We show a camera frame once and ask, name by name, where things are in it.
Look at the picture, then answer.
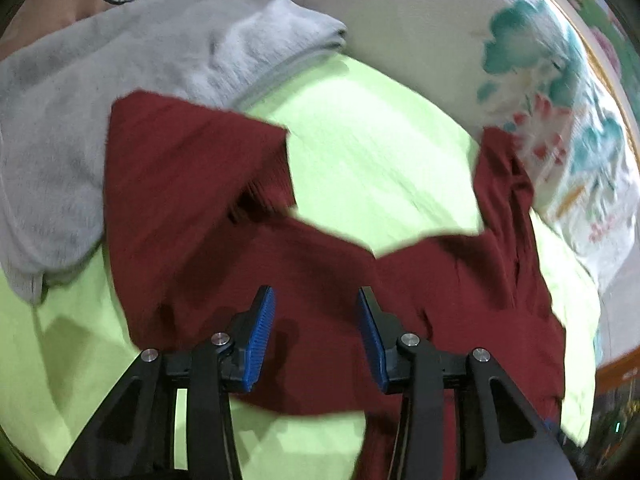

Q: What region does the white floral quilt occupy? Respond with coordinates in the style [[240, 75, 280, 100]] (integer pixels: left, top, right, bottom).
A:
[[294, 0, 639, 360]]

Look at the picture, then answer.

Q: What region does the light green bed sheet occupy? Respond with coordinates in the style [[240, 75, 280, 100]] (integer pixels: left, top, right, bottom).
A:
[[0, 52, 601, 480]]

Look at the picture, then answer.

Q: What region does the dark red knit hoodie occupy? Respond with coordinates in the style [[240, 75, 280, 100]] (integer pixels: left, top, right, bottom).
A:
[[104, 91, 565, 479]]

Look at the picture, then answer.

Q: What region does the folded grey garment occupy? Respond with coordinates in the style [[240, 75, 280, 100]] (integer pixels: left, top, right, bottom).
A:
[[1, 0, 346, 304]]

